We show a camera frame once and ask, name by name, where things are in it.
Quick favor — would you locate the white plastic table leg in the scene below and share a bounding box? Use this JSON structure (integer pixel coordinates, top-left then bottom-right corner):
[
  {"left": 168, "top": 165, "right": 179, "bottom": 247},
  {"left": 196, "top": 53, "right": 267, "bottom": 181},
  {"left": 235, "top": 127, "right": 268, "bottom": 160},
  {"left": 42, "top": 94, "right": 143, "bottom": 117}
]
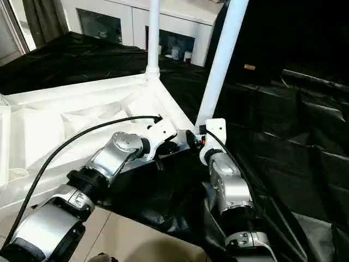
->
[
  {"left": 145, "top": 0, "right": 162, "bottom": 80},
  {"left": 195, "top": 0, "right": 249, "bottom": 127}
]

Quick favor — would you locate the white plastic table top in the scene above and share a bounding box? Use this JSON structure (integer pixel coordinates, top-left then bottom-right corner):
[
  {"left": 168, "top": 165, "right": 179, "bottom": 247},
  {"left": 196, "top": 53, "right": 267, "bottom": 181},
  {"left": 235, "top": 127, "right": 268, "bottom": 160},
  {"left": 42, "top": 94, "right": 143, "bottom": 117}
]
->
[{"left": 0, "top": 74, "right": 195, "bottom": 219}]

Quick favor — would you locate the black plastic mat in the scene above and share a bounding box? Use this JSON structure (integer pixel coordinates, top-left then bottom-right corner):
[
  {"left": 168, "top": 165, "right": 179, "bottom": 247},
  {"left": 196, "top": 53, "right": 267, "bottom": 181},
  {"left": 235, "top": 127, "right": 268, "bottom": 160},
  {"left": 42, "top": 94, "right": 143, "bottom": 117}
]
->
[{"left": 0, "top": 30, "right": 349, "bottom": 262}]

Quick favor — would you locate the black low bench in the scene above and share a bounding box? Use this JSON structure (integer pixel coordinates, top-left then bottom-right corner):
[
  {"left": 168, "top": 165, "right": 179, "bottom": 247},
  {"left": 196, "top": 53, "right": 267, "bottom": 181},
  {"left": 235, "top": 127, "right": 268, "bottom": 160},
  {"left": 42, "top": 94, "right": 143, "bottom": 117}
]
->
[{"left": 281, "top": 68, "right": 349, "bottom": 93}]

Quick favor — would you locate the white glass-door cabinet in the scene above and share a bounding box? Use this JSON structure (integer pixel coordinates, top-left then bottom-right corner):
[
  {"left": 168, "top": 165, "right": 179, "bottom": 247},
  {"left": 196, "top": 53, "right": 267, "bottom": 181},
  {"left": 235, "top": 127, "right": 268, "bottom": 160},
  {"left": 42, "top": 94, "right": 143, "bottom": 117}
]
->
[{"left": 60, "top": 0, "right": 224, "bottom": 66}]

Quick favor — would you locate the grey curtain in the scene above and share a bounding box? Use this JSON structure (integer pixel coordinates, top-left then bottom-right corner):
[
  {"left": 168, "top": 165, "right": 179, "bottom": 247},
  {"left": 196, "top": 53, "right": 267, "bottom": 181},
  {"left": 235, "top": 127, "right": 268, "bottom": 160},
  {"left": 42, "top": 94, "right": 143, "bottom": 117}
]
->
[{"left": 22, "top": 0, "right": 69, "bottom": 49}]

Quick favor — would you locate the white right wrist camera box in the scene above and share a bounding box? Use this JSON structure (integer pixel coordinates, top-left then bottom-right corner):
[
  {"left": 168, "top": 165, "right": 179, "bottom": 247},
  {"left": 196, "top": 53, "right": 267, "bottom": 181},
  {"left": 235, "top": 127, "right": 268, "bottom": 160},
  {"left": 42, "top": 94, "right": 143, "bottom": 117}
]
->
[{"left": 199, "top": 118, "right": 227, "bottom": 165}]

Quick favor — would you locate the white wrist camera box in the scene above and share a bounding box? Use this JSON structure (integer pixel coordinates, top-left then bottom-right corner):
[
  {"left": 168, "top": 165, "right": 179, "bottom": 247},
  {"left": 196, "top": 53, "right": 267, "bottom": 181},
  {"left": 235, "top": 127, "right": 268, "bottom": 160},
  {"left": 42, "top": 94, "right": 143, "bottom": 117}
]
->
[
  {"left": 143, "top": 119, "right": 178, "bottom": 162},
  {"left": 199, "top": 118, "right": 227, "bottom": 165}
]

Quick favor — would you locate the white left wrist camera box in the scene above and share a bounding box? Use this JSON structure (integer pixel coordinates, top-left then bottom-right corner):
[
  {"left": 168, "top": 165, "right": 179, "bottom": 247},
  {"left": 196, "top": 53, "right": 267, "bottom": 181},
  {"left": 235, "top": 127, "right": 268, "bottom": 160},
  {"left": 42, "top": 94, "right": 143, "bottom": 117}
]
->
[{"left": 143, "top": 119, "right": 178, "bottom": 162}]

